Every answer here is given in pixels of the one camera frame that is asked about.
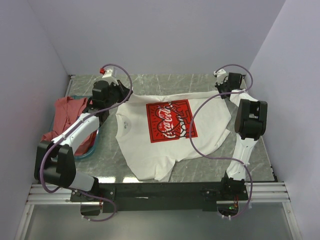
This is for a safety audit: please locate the white Coca-Cola t-shirt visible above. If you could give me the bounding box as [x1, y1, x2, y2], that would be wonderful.
[115, 91, 232, 182]

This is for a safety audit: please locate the teal plastic basket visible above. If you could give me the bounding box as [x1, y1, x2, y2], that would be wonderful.
[43, 94, 101, 161]

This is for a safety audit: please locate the red t-shirt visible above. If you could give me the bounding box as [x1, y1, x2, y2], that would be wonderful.
[40, 96, 97, 156]

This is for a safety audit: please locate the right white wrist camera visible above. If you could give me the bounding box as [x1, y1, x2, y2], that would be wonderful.
[213, 68, 228, 85]

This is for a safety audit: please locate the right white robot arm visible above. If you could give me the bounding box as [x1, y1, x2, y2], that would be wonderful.
[213, 69, 268, 200]

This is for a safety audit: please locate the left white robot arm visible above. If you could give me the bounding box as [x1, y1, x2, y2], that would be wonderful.
[34, 80, 133, 201]

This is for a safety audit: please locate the aluminium frame rail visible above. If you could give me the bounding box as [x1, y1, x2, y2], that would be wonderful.
[26, 182, 291, 205]

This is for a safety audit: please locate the black base beam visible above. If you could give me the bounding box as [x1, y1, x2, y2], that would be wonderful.
[70, 182, 249, 217]

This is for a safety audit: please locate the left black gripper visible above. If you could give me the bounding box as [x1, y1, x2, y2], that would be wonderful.
[105, 79, 133, 108]

